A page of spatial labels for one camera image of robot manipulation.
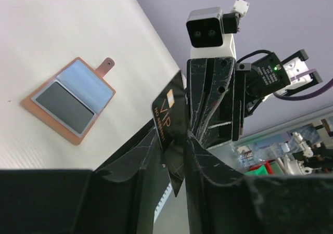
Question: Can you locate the black credit card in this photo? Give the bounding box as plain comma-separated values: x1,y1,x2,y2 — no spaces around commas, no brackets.
33,81,95,136
151,71,188,196

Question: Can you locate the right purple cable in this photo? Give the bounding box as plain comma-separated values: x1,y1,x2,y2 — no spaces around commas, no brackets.
239,0,333,101

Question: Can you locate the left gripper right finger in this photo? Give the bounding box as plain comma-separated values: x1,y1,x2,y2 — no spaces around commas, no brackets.
184,133,332,233

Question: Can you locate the grey slotted cable duct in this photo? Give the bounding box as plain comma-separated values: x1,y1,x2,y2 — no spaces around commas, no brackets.
153,183,173,223

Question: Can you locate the cluttered background lab equipment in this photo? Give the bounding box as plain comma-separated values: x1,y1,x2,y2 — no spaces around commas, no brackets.
234,116,332,175

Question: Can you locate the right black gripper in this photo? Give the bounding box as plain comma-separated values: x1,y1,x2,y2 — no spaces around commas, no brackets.
187,51,290,149

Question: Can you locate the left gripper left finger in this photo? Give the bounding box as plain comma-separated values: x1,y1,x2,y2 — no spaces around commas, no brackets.
1,130,161,233

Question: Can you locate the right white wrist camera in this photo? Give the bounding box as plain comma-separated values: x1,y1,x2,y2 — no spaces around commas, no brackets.
186,7,240,59

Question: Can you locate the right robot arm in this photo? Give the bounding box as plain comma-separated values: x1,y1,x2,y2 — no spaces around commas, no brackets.
186,49,322,149

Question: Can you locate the brown leather card holder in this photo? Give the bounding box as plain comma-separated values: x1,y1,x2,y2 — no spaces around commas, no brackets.
21,57,116,145

